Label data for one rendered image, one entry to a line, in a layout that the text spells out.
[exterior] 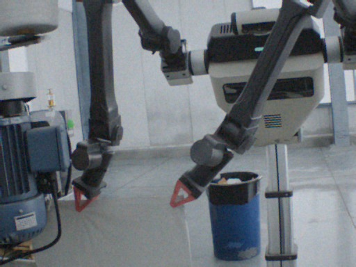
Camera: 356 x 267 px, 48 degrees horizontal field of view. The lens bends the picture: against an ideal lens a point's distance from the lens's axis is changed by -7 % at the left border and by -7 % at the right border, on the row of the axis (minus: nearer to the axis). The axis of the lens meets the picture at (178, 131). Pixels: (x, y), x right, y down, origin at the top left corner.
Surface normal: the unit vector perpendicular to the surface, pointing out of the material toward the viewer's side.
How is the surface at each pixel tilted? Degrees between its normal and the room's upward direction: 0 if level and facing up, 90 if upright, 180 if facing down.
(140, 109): 90
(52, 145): 90
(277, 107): 130
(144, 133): 90
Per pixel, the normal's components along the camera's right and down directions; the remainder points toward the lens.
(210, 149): -0.49, -0.15
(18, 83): 0.84, -0.03
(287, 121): -0.14, 0.72
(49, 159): 0.15, 0.07
